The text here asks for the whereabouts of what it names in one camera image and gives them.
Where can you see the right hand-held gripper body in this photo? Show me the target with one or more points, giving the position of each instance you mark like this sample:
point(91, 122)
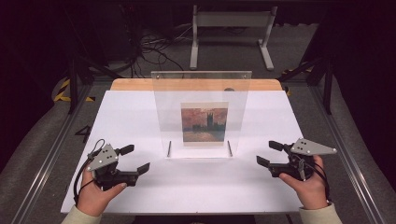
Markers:
point(311, 147)

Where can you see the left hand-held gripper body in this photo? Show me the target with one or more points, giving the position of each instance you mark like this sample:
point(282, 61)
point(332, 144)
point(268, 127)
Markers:
point(102, 158)

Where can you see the painting print card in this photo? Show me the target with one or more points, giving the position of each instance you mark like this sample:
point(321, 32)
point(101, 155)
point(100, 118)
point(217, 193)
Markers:
point(204, 124)

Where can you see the clear acrylic photo frame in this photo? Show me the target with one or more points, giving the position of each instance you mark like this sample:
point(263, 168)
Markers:
point(174, 93)

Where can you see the person's left hand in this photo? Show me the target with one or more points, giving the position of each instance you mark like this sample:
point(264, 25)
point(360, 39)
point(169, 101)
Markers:
point(93, 199)

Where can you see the person's right hand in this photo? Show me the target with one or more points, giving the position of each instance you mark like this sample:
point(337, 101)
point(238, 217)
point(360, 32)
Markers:
point(311, 193)

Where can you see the white board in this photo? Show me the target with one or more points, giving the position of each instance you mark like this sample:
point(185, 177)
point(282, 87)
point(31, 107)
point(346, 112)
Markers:
point(124, 109)

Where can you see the black tripod stand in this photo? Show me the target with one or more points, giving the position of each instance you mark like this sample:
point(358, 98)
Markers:
point(73, 84)
point(327, 87)

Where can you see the yellow black floor tape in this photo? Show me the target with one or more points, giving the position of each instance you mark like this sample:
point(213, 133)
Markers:
point(62, 93)
point(295, 69)

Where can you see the white metal stand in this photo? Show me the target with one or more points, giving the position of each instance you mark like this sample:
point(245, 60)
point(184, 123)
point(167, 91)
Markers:
point(232, 19)

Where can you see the aluminium floor rail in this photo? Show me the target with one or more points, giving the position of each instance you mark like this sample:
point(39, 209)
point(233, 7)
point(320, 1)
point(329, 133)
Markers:
point(348, 130)
point(46, 161)

